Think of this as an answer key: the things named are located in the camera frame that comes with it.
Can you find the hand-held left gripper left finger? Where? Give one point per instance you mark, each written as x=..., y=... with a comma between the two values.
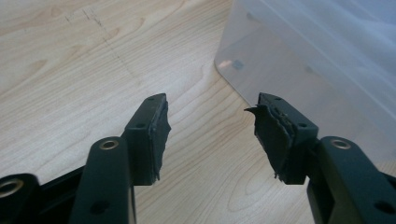
x=146, y=140

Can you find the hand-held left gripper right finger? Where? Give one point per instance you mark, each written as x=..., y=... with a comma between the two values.
x=280, y=140

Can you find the clear plastic storage box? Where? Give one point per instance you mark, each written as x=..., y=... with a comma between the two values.
x=311, y=62

